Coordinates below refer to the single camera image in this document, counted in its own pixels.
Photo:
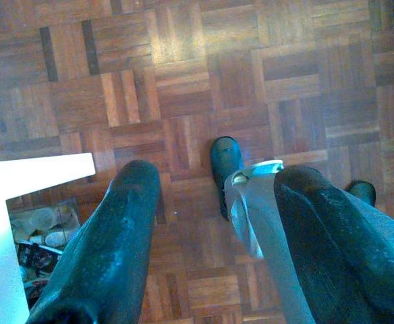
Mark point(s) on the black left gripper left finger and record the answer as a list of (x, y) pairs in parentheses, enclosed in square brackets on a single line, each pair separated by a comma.
[(116, 236)]

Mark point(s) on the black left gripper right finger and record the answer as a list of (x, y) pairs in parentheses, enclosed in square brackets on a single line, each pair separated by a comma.
[(335, 253)]

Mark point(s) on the white crumpled plastic bag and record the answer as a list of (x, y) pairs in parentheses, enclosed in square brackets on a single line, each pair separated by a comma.
[(48, 219)]

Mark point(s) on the dark printed booklet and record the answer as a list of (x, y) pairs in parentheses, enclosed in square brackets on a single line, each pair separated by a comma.
[(35, 256)]

